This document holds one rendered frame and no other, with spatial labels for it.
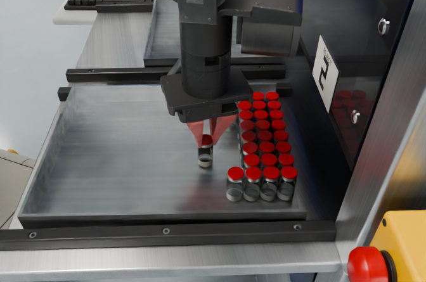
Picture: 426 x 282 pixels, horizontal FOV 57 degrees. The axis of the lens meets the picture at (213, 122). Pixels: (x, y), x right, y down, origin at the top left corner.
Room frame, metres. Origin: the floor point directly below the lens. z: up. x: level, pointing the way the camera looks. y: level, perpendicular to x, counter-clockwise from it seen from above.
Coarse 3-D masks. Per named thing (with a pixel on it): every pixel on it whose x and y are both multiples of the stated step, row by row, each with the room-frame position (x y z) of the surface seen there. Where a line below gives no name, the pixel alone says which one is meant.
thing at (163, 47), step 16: (160, 0) 0.87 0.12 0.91; (160, 16) 0.85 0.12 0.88; (176, 16) 0.85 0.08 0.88; (160, 32) 0.77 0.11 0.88; (176, 32) 0.77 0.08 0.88; (160, 48) 0.70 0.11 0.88; (176, 48) 0.70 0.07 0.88; (240, 48) 0.70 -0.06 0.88; (144, 64) 0.61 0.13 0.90; (160, 64) 0.61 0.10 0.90; (240, 64) 0.62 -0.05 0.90; (256, 64) 0.62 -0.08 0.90; (272, 64) 0.62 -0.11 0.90; (288, 64) 0.62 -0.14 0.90; (304, 64) 0.62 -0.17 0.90
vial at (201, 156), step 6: (210, 144) 0.38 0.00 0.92; (198, 150) 0.38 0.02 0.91; (204, 150) 0.38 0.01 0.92; (210, 150) 0.38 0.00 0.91; (198, 156) 0.38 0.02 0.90; (204, 156) 0.38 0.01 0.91; (210, 156) 0.38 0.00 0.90; (198, 162) 0.38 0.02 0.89; (204, 162) 0.38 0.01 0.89; (210, 162) 0.38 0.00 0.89
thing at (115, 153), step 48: (96, 96) 0.53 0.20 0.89; (144, 96) 0.53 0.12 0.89; (48, 144) 0.39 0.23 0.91; (96, 144) 0.42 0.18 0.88; (144, 144) 0.42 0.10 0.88; (192, 144) 0.42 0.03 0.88; (48, 192) 0.33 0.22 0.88; (96, 192) 0.33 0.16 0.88; (144, 192) 0.33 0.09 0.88; (192, 192) 0.33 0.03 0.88
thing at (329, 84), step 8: (320, 40) 0.45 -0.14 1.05; (320, 48) 0.44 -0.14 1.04; (320, 56) 0.43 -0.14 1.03; (328, 56) 0.41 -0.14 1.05; (320, 64) 0.43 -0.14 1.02; (328, 72) 0.39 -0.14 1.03; (336, 72) 0.37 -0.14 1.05; (328, 80) 0.39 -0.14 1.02; (336, 80) 0.37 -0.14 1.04; (320, 88) 0.41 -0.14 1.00; (328, 88) 0.38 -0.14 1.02; (328, 96) 0.38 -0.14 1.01; (328, 104) 0.37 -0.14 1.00; (328, 112) 0.37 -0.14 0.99
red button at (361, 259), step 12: (360, 252) 0.17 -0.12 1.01; (372, 252) 0.17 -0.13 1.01; (348, 264) 0.17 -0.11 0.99; (360, 264) 0.16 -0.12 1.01; (372, 264) 0.16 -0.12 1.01; (384, 264) 0.16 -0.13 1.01; (348, 276) 0.16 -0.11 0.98; (360, 276) 0.15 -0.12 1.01; (372, 276) 0.15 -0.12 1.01; (384, 276) 0.15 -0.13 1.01
